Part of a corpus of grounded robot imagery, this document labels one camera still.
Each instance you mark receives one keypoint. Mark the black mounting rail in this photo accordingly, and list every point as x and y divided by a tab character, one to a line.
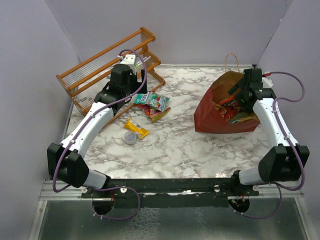
170	192

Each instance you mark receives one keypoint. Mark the orange wooden rack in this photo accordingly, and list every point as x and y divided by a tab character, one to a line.
83	81

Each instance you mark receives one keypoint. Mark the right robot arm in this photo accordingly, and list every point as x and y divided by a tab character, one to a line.
286	158

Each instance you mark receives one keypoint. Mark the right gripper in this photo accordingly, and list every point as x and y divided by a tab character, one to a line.
239	85

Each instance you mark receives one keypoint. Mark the yellow snack bar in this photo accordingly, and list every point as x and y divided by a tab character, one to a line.
131	125

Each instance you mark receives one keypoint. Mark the orange fruit candy bag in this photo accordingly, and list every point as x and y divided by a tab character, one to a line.
152	112

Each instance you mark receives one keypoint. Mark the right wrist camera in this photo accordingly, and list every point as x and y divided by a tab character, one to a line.
266	81

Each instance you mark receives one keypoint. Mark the small clear plastic cup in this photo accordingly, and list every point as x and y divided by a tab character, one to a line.
130	138

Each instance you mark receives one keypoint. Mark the red brown paper bag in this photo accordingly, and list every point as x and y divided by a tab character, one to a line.
206	117

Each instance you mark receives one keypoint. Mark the teal Fox's candy bag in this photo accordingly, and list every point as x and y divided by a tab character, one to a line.
152	99

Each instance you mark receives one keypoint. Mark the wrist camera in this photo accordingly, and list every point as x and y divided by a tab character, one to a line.
266	81
129	60

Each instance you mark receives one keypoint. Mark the red rice cracker bag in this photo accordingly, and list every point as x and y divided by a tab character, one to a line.
227	112

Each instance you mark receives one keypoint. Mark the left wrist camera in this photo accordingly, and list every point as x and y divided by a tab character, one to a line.
129	60

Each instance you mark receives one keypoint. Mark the beige snack packet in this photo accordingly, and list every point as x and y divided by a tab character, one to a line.
241	117

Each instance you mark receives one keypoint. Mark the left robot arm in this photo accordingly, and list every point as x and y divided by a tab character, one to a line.
66	159

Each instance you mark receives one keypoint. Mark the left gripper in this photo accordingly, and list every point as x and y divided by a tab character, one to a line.
137	84

